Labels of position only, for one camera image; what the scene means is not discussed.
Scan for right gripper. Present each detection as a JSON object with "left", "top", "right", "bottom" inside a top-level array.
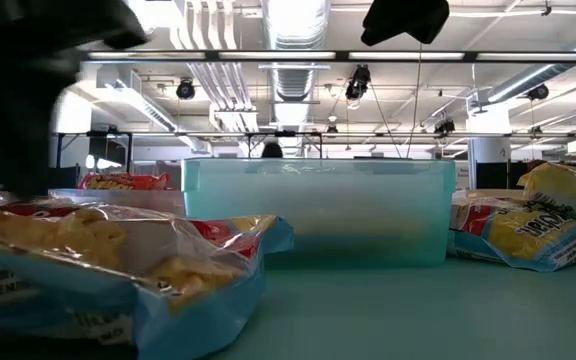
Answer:
[{"left": 360, "top": 0, "right": 451, "bottom": 46}]

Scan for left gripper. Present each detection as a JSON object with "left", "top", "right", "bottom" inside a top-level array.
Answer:
[{"left": 0, "top": 0, "right": 149, "bottom": 197}]

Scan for red Saucy Noods pack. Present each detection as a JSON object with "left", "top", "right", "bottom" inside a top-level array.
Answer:
[{"left": 77, "top": 171, "right": 172, "bottom": 192}]

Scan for beef flavor ramen pack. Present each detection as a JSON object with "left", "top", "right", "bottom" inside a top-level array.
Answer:
[
  {"left": 0, "top": 196, "right": 295, "bottom": 360},
  {"left": 446, "top": 195, "right": 576, "bottom": 274}
]

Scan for teal plastic bin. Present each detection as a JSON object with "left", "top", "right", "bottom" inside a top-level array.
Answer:
[{"left": 181, "top": 158, "right": 457, "bottom": 268}]

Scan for grey ceiling pipe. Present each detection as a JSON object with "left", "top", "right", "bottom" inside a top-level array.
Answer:
[{"left": 487, "top": 24, "right": 576, "bottom": 104}]

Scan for white pillar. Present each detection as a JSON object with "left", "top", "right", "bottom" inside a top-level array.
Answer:
[{"left": 467, "top": 102, "right": 512, "bottom": 190}]

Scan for person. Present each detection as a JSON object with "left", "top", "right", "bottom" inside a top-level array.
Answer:
[{"left": 260, "top": 141, "right": 284, "bottom": 160}]

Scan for white ceiling ducts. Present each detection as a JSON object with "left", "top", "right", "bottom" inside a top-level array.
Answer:
[{"left": 170, "top": 0, "right": 262, "bottom": 134}]

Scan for black metal rig frame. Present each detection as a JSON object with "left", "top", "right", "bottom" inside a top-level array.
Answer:
[{"left": 80, "top": 48, "right": 576, "bottom": 64}]

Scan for black overhead camera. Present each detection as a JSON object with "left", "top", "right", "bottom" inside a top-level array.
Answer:
[{"left": 344, "top": 63, "right": 372, "bottom": 101}]

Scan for silver ventilation duct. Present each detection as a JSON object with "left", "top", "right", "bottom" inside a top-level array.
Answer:
[{"left": 262, "top": 0, "right": 332, "bottom": 159}]

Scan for black background rig frame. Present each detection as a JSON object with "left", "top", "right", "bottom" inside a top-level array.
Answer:
[{"left": 55, "top": 129, "right": 576, "bottom": 169}]

